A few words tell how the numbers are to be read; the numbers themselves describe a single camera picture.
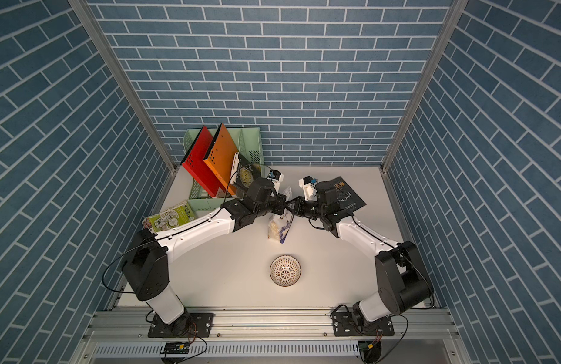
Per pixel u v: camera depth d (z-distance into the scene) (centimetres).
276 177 73
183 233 50
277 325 74
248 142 105
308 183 78
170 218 96
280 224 83
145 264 44
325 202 67
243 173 98
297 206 74
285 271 85
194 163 85
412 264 46
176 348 72
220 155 92
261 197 63
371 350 71
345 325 73
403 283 44
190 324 72
